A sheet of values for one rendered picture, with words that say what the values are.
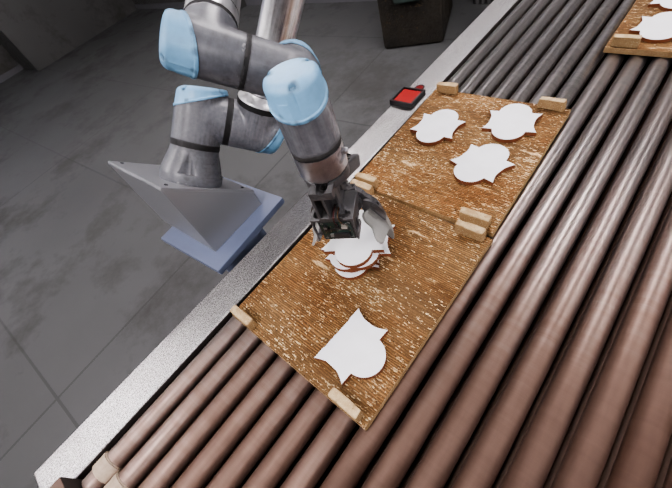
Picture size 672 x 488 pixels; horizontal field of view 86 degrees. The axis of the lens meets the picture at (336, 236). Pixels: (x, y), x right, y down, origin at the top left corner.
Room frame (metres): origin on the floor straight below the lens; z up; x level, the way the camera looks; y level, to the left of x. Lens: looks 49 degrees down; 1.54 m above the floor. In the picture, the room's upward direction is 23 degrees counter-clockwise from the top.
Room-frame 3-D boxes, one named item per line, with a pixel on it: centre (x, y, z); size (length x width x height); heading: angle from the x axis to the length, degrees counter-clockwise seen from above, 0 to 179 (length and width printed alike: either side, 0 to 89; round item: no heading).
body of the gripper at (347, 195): (0.43, -0.02, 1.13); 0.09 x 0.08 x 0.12; 153
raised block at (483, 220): (0.41, -0.27, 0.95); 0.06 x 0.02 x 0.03; 33
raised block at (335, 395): (0.18, 0.09, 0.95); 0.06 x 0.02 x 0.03; 32
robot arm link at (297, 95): (0.44, -0.03, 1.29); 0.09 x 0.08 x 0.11; 172
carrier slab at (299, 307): (0.40, -0.01, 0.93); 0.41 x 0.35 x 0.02; 122
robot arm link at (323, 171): (0.43, -0.03, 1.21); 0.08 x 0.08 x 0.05
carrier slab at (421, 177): (0.63, -0.35, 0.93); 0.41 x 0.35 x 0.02; 123
